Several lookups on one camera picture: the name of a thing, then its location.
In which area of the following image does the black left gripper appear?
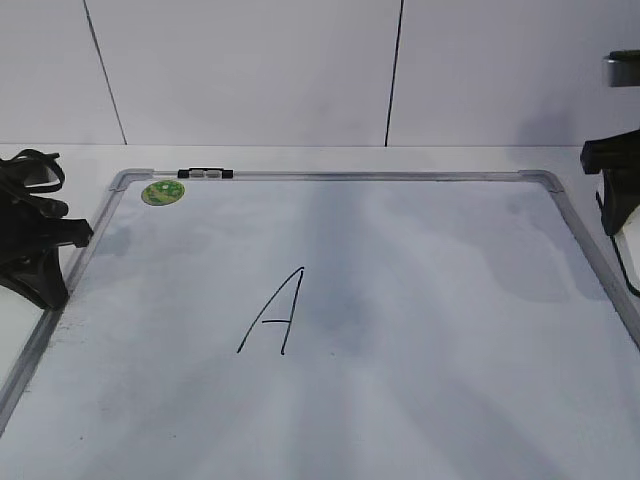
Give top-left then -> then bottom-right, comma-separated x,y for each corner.
1,149 -> 94,310

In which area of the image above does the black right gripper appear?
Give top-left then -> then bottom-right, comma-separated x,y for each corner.
580,130 -> 639,236

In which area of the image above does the white whiteboard eraser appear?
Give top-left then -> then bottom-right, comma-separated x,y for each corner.
607,206 -> 639,297

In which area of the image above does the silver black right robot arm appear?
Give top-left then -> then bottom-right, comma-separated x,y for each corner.
580,50 -> 639,236

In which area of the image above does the black whiteboard hanger clip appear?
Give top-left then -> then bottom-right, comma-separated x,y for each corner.
177,168 -> 234,180

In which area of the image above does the white whiteboard with grey frame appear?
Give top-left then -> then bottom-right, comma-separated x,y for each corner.
1,172 -> 639,479

